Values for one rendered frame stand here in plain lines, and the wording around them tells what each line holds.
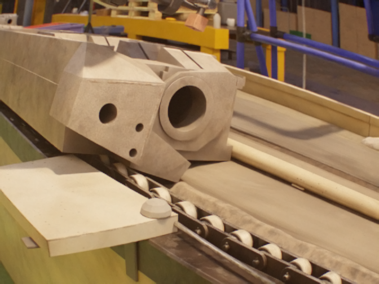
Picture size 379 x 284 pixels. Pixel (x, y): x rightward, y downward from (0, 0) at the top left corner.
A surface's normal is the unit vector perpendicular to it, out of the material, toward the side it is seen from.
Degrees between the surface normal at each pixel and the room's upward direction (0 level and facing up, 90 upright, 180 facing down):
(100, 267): 90
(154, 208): 52
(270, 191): 0
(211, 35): 90
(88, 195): 0
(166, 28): 90
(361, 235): 0
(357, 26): 90
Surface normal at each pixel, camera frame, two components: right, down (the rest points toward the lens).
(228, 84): 0.57, 0.25
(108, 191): 0.05, -0.96
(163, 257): -0.82, 0.11
